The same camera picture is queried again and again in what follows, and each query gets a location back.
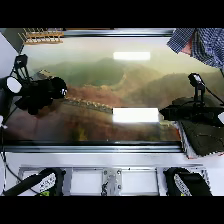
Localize black cable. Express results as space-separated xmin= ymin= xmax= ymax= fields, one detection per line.
xmin=0 ymin=124 xmax=41 ymax=196
xmin=203 ymin=85 xmax=224 ymax=106

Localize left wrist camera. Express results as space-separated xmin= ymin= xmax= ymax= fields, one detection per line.
xmin=12 ymin=54 xmax=32 ymax=83

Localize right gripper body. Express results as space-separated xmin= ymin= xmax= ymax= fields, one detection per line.
xmin=158 ymin=104 xmax=193 ymax=123

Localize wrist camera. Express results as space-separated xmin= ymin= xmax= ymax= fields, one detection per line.
xmin=12 ymin=54 xmax=32 ymax=83
xmin=187 ymin=72 xmax=207 ymax=105

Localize dark checked garment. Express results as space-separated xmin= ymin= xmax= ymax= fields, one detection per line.
xmin=179 ymin=119 xmax=224 ymax=158

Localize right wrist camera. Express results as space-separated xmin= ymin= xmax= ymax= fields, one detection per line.
xmin=187 ymin=72 xmax=207 ymax=105

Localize person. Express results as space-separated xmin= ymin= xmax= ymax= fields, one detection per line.
xmin=166 ymin=28 xmax=224 ymax=70

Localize silver frame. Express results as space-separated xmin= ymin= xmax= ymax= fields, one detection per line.
xmin=0 ymin=28 xmax=224 ymax=197

